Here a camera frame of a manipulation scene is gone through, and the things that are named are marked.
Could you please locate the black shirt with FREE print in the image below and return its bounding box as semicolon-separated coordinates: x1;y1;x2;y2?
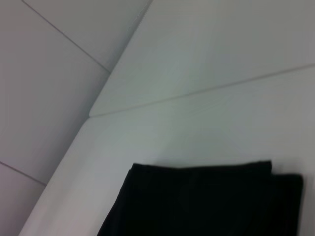
96;159;305;236

